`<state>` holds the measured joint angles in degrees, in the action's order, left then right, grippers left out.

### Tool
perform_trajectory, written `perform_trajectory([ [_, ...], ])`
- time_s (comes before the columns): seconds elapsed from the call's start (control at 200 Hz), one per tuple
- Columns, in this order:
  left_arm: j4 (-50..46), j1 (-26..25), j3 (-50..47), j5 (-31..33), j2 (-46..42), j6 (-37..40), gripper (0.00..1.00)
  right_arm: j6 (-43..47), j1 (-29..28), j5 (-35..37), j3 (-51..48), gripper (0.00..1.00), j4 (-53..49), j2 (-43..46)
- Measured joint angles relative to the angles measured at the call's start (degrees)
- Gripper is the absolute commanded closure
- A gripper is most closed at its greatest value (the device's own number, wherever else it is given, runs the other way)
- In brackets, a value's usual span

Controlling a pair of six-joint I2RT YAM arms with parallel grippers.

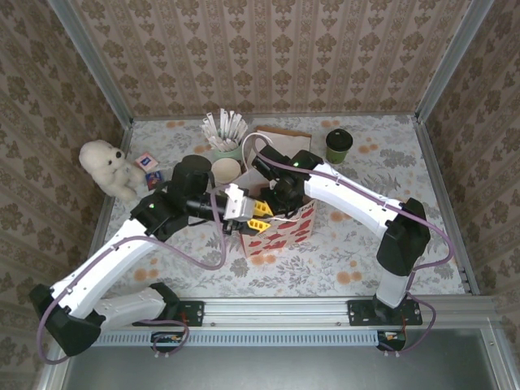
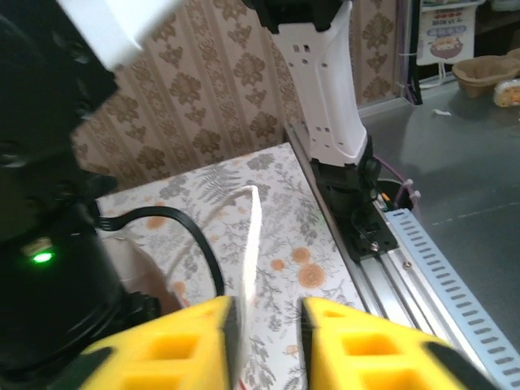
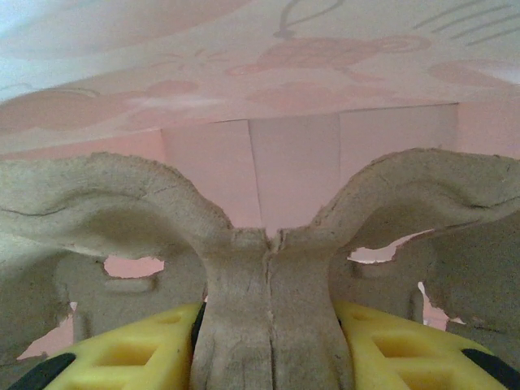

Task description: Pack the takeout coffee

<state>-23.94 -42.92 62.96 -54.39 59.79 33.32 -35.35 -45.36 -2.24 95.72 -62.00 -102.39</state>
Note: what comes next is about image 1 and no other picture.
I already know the red white paper gift bag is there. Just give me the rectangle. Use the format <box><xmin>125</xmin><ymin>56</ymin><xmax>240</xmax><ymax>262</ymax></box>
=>
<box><xmin>239</xmin><ymin>132</ymin><xmax>319</xmax><ymax>259</ymax></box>

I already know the stack of paper cups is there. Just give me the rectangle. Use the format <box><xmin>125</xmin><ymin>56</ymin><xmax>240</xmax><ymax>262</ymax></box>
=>
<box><xmin>210</xmin><ymin>157</ymin><xmax>241</xmax><ymax>184</ymax></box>

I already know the black plastic cup lid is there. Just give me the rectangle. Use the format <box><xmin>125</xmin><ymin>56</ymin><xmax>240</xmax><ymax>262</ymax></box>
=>
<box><xmin>325</xmin><ymin>128</ymin><xmax>353</xmax><ymax>154</ymax></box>

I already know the white napkin stack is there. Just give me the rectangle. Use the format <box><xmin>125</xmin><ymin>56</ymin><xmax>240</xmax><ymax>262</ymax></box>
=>
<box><xmin>259</xmin><ymin>132</ymin><xmax>312</xmax><ymax>155</ymax></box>

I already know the brown cardboard tray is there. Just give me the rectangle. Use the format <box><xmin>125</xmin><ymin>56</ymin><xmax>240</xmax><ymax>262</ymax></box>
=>
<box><xmin>255</xmin><ymin>125</ymin><xmax>314</xmax><ymax>156</ymax></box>

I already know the pink tissue packet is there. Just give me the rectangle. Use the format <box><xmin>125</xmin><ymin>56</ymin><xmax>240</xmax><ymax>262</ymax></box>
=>
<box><xmin>135</xmin><ymin>152</ymin><xmax>158</xmax><ymax>171</ymax></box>

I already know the light green mug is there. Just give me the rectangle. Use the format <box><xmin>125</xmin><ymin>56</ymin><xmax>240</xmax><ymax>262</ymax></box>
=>
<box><xmin>213</xmin><ymin>145</ymin><xmax>245</xmax><ymax>163</ymax></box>

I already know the white plush dog toy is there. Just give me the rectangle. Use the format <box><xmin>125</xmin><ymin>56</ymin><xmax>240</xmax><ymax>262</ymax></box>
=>
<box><xmin>78</xmin><ymin>139</ymin><xmax>147</xmax><ymax>201</ymax></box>

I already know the grey metal panel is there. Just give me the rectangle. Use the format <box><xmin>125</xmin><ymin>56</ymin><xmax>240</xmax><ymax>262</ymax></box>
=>
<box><xmin>60</xmin><ymin>344</ymin><xmax>503</xmax><ymax>390</ymax></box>

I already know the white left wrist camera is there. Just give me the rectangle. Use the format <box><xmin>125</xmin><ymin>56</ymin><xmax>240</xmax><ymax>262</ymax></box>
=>
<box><xmin>222</xmin><ymin>183</ymin><xmax>258</xmax><ymax>223</ymax></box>

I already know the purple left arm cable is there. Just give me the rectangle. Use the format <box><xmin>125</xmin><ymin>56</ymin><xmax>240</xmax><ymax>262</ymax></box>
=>
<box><xmin>36</xmin><ymin>190</ymin><xmax>228</xmax><ymax>365</ymax></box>

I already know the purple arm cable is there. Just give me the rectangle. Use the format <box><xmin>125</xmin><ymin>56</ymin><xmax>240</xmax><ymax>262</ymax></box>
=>
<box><xmin>36</xmin><ymin>190</ymin><xmax>228</xmax><ymax>365</ymax></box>
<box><xmin>253</xmin><ymin>136</ymin><xmax>454</xmax><ymax>358</ymax></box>

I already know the aluminium front rail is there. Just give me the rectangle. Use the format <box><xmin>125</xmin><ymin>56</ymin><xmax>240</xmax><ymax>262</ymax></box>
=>
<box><xmin>60</xmin><ymin>295</ymin><xmax>500</xmax><ymax>329</ymax></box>

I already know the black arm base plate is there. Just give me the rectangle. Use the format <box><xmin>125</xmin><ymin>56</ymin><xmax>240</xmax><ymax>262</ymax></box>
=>
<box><xmin>348</xmin><ymin>299</ymin><xmax>423</xmax><ymax>327</ymax></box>
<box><xmin>133</xmin><ymin>299</ymin><xmax>205</xmax><ymax>327</ymax></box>

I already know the white slotted cable duct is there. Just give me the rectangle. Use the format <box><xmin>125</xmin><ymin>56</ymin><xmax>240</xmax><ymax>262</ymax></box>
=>
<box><xmin>97</xmin><ymin>329</ymin><xmax>383</xmax><ymax>348</ymax></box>

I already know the aluminium frame post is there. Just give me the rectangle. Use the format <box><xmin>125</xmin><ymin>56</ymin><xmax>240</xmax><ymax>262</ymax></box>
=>
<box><xmin>47</xmin><ymin>0</ymin><xmax>135</xmax><ymax>128</ymax></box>
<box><xmin>414</xmin><ymin>0</ymin><xmax>495</xmax><ymax>123</ymax></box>

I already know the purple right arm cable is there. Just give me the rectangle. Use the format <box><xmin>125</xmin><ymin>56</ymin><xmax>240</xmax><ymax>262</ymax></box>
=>
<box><xmin>253</xmin><ymin>136</ymin><xmax>454</xmax><ymax>358</ymax></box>

